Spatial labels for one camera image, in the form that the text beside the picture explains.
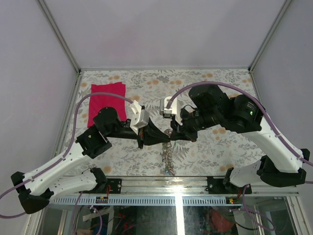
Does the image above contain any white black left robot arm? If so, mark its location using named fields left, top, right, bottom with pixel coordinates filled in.
left=11, top=107, right=170, bottom=214

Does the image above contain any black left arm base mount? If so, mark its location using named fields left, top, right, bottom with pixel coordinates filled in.
left=95, top=178, right=122, bottom=194

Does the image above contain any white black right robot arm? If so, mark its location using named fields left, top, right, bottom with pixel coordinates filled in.
left=164, top=81, right=310, bottom=193

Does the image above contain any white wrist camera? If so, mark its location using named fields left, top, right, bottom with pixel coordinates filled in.
left=130, top=100, right=150, bottom=134
left=159, top=96, right=182, bottom=125

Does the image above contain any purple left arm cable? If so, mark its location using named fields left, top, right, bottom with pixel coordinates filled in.
left=0, top=92, right=134, bottom=219

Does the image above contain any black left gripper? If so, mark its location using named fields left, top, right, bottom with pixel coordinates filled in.
left=107, top=117, right=172, bottom=149

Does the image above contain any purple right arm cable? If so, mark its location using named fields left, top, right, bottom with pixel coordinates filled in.
left=167, top=81, right=313, bottom=184

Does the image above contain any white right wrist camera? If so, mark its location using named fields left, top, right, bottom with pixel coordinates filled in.
left=159, top=96, right=182, bottom=125

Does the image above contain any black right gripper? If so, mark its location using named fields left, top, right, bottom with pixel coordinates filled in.
left=169, top=106, right=220, bottom=142

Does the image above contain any red folded cloth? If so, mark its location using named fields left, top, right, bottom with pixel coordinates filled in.
left=88, top=82, right=127, bottom=128

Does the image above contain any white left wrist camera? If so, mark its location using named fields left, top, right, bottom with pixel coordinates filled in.
left=130, top=100, right=150, bottom=134

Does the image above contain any aluminium front rail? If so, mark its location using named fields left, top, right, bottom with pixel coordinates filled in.
left=38, top=175, right=300, bottom=195

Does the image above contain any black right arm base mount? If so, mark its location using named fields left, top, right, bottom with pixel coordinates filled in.
left=205, top=176, right=244, bottom=194

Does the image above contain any floral table mat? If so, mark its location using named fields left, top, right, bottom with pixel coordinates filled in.
left=64, top=69, right=263, bottom=176

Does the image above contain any white slotted cable duct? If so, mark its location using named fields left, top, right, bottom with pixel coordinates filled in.
left=51, top=195, right=232, bottom=206

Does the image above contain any grey metal key organiser ring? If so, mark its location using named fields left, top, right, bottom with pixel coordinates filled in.
left=161, top=129, right=178, bottom=176

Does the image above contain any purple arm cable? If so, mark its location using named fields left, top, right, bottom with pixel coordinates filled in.
left=0, top=92, right=134, bottom=219
left=167, top=81, right=313, bottom=184

